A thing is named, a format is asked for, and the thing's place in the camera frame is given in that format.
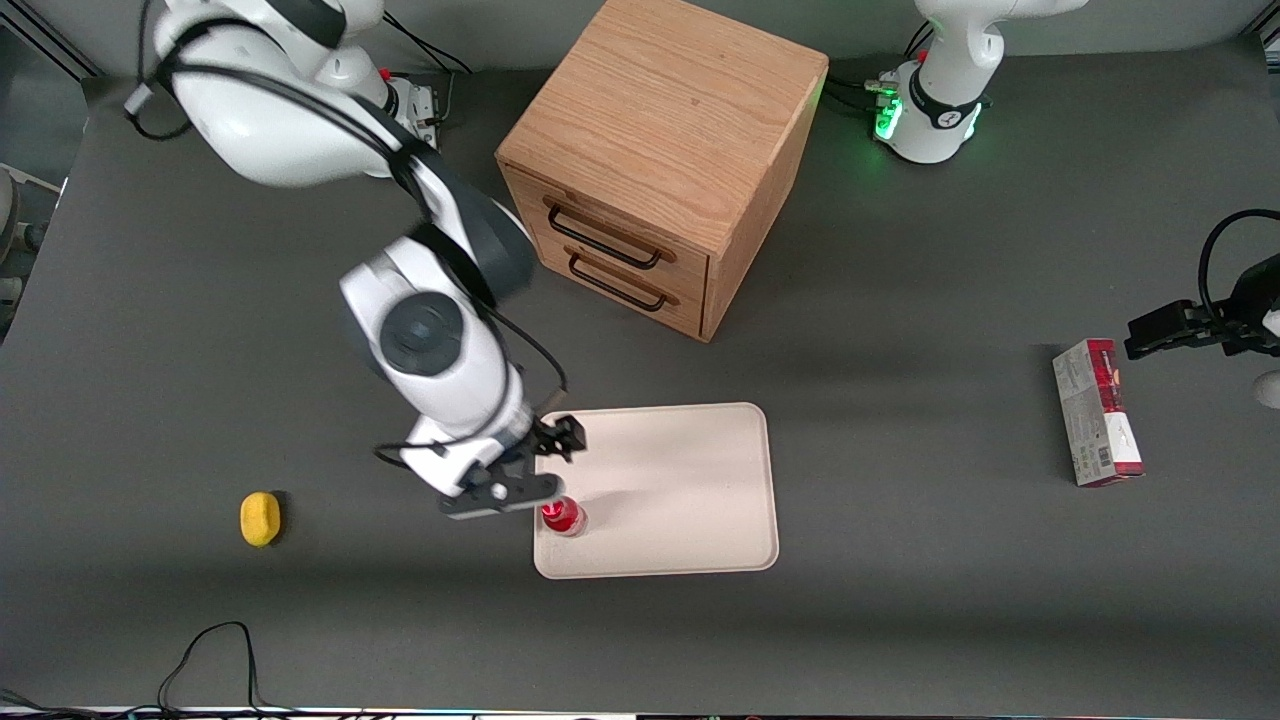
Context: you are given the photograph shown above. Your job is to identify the black left base cable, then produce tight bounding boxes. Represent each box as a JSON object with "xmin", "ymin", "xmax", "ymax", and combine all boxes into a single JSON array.
[{"xmin": 825, "ymin": 72, "xmax": 901, "ymax": 121}]

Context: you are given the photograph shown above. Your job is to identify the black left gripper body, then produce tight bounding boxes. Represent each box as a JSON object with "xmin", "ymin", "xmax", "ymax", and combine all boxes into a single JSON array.
[{"xmin": 1225, "ymin": 255, "xmax": 1280, "ymax": 359}]

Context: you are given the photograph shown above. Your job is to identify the aluminium frame rail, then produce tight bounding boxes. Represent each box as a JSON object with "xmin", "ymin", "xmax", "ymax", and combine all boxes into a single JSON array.
[{"xmin": 0, "ymin": 0, "xmax": 101, "ymax": 81}]

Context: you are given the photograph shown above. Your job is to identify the grey metal stand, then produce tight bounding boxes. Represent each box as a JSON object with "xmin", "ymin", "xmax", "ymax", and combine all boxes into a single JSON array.
[{"xmin": 0, "ymin": 165, "xmax": 56, "ymax": 336}]

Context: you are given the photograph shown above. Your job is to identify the wooden upper drawer front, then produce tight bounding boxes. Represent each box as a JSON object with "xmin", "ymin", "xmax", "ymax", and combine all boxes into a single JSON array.
[{"xmin": 503, "ymin": 163, "xmax": 711, "ymax": 298}]

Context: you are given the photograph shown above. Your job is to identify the wooden lower drawer front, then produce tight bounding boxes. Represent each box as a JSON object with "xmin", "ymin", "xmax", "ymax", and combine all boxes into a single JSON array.
[{"xmin": 520, "ymin": 213, "xmax": 709, "ymax": 339}]

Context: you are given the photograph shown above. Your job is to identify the wooden drawer cabinet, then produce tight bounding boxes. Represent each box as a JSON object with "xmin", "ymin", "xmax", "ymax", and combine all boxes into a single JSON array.
[{"xmin": 495, "ymin": 0, "xmax": 830, "ymax": 344}]

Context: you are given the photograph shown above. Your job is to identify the small red cup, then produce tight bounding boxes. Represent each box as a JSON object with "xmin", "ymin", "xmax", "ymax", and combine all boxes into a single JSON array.
[{"xmin": 540, "ymin": 497, "xmax": 589, "ymax": 539}]

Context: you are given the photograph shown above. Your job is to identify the black looped floor cable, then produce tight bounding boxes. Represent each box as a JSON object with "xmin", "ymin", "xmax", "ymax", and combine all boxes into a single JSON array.
[{"xmin": 155, "ymin": 621, "xmax": 266, "ymax": 716}]

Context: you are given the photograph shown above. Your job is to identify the yellow lemon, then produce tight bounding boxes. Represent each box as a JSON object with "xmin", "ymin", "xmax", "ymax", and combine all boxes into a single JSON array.
[{"xmin": 239, "ymin": 491, "xmax": 283, "ymax": 548}]

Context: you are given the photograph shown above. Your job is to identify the red white carton box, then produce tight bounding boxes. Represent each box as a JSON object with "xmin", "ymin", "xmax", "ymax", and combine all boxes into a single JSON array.
[{"xmin": 1052, "ymin": 338, "xmax": 1145, "ymax": 488}]

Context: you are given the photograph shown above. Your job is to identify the black right base cable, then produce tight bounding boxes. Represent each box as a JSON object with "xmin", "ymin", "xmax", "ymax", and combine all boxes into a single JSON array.
[{"xmin": 383, "ymin": 10, "xmax": 471, "ymax": 77}]

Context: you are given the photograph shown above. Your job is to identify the white rectangular tray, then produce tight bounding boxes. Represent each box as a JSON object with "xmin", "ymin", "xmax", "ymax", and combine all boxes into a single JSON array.
[{"xmin": 532, "ymin": 402, "xmax": 780, "ymax": 581}]

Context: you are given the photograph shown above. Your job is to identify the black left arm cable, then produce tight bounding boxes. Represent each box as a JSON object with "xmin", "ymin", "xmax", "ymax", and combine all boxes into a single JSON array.
[{"xmin": 1198, "ymin": 208, "xmax": 1280, "ymax": 321}]

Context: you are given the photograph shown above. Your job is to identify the black base cable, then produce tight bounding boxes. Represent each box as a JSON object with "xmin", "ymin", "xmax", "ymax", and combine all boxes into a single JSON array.
[
  {"xmin": 825, "ymin": 72, "xmax": 901, "ymax": 121},
  {"xmin": 383, "ymin": 10, "xmax": 471, "ymax": 77}
]

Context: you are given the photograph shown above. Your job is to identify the black lower drawer handle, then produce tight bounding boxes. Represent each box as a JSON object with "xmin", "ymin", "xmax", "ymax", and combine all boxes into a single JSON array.
[{"xmin": 567, "ymin": 250, "xmax": 669, "ymax": 313}]

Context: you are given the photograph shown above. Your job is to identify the black thin edge cable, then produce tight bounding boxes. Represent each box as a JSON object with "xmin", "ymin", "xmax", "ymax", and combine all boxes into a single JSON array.
[{"xmin": 0, "ymin": 688, "xmax": 131, "ymax": 720}]

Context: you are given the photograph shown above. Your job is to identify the wooden drawer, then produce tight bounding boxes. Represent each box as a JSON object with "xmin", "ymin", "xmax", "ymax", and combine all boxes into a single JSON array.
[
  {"xmin": 503, "ymin": 163, "xmax": 711, "ymax": 298},
  {"xmin": 520, "ymin": 213, "xmax": 709, "ymax": 339}
]

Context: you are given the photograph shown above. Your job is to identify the black upper drawer handle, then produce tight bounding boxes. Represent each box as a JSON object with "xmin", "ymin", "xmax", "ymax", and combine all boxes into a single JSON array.
[{"xmin": 545, "ymin": 197, "xmax": 663, "ymax": 271}]

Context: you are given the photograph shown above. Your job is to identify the black drawer handle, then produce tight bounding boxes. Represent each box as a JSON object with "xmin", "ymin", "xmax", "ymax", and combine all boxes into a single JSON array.
[
  {"xmin": 567, "ymin": 250, "xmax": 669, "ymax": 313},
  {"xmin": 545, "ymin": 197, "xmax": 663, "ymax": 271}
]

